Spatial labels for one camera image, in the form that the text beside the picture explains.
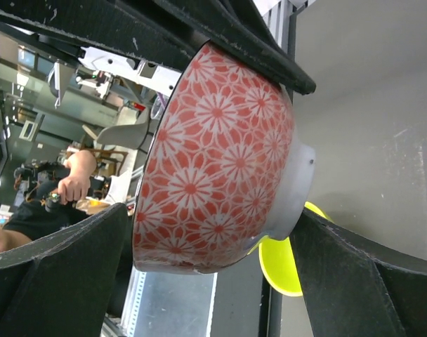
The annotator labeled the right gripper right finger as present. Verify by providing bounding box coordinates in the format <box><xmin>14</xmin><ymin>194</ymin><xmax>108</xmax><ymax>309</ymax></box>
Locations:
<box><xmin>290</xmin><ymin>209</ymin><xmax>427</xmax><ymax>336</ymax></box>

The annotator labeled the lime green bowl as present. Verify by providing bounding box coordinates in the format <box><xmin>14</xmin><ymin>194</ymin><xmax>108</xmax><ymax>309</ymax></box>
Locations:
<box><xmin>257</xmin><ymin>200</ymin><xmax>336</xmax><ymax>298</ymax></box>

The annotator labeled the red floral patterned bowl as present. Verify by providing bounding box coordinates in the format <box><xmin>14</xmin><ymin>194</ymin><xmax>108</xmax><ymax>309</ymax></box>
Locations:
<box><xmin>132</xmin><ymin>43</ymin><xmax>315</xmax><ymax>275</ymax></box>

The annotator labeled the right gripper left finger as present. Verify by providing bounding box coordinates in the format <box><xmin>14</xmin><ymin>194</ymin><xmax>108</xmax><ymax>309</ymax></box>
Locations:
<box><xmin>0</xmin><ymin>203</ymin><xmax>128</xmax><ymax>336</ymax></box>

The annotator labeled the person in black shirt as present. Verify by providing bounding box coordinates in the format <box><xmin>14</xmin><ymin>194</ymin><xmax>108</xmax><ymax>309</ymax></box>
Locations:
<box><xmin>0</xmin><ymin>150</ymin><xmax>97</xmax><ymax>253</ymax></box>

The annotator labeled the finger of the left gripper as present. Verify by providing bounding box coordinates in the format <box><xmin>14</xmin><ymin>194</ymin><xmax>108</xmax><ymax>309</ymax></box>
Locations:
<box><xmin>0</xmin><ymin>1</ymin><xmax>316</xmax><ymax>95</ymax></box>

